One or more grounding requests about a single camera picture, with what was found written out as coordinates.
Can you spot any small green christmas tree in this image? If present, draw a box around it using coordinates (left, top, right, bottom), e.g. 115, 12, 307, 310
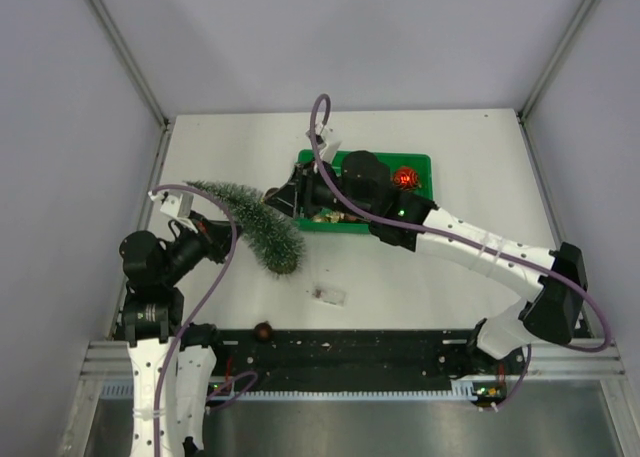
186, 181, 306, 277

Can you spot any gold ribbed ornament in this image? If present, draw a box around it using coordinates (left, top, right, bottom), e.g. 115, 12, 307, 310
312, 211, 345, 224

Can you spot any aluminium frame post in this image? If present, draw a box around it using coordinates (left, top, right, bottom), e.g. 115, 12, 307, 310
518, 0, 601, 126
85, 0, 170, 129

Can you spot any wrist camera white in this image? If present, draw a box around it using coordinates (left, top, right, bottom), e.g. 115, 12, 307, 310
148, 191, 193, 226
314, 123, 342, 164

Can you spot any right aluminium frame post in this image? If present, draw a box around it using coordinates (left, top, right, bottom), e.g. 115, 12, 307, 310
518, 0, 601, 126

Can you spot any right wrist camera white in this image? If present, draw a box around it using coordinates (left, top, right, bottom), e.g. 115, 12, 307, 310
314, 123, 342, 164

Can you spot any white cable duct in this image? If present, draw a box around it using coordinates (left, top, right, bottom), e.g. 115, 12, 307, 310
102, 374, 506, 403

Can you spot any clear battery box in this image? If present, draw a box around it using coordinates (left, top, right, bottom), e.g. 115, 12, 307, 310
312, 286, 346, 307

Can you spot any small brown shiny bauble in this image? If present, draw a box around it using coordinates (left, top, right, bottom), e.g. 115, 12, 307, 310
264, 188, 279, 201

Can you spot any left aluminium frame post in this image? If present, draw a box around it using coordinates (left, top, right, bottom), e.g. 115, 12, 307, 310
85, 0, 170, 129

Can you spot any large brown matte bauble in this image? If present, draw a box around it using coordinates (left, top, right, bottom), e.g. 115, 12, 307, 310
253, 321, 274, 342

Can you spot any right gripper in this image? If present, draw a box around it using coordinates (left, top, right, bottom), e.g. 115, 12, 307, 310
265, 156, 375, 223

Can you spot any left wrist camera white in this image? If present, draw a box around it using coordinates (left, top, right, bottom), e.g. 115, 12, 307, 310
148, 191, 193, 226

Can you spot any green plastic tray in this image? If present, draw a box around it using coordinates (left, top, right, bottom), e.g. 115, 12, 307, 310
296, 152, 433, 235

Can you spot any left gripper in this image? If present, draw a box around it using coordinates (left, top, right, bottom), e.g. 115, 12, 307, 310
160, 208, 246, 284

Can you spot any large red glitter bauble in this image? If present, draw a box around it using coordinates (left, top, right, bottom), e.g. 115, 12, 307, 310
391, 166, 422, 192

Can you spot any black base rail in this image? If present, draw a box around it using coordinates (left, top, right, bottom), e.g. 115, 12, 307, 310
195, 329, 524, 393

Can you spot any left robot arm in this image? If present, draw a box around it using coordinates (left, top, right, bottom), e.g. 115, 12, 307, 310
118, 213, 242, 456

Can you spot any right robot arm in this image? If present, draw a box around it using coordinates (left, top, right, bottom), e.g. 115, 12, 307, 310
265, 151, 587, 373

